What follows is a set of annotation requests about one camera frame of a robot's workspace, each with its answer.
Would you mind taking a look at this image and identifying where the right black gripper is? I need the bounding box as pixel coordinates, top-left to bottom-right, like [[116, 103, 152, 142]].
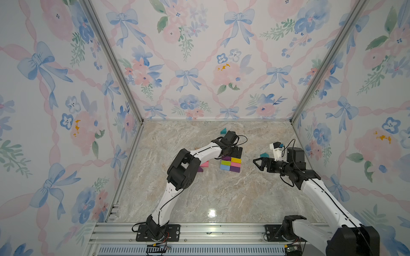
[[253, 156, 292, 177]]

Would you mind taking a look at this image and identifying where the yellow small block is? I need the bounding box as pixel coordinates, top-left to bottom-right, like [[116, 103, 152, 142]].
[[231, 157, 242, 164]]

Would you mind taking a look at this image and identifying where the lime green small block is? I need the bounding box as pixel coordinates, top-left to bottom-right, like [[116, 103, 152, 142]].
[[221, 160, 232, 166]]

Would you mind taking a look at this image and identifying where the light blue rectangular block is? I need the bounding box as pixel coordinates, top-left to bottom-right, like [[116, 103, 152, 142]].
[[220, 164, 231, 171]]

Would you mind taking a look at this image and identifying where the purple rectangular block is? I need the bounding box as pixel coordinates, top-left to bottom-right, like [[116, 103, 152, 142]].
[[230, 166, 241, 173]]

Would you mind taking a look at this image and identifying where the light pink rectangular block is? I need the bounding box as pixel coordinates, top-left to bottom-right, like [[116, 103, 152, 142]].
[[200, 161, 209, 167]]

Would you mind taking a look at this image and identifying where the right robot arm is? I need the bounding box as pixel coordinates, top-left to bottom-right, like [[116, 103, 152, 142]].
[[253, 147, 381, 256]]

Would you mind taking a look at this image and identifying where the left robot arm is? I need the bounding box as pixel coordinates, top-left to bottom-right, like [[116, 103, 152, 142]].
[[145, 131, 242, 241]]

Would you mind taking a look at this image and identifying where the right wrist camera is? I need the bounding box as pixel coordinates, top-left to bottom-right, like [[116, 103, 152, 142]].
[[270, 142, 285, 161]]

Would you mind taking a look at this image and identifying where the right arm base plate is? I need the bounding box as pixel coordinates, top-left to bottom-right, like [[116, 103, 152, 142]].
[[264, 224, 305, 243]]

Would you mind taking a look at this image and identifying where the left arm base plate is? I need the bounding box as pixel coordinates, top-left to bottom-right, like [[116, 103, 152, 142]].
[[134, 224, 180, 243]]

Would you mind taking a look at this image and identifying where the aluminium front rail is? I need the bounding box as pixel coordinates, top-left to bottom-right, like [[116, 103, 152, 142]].
[[84, 222, 356, 256]]

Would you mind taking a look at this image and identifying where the left corner aluminium post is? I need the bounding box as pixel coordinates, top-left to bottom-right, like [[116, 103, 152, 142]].
[[79, 0, 144, 125]]

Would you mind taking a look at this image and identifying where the corner aluminium post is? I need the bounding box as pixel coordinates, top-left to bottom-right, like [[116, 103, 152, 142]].
[[290, 0, 369, 125], [79, 0, 144, 125]]

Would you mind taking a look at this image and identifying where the right corner aluminium post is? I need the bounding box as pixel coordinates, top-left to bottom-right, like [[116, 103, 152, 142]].
[[290, 0, 369, 125]]

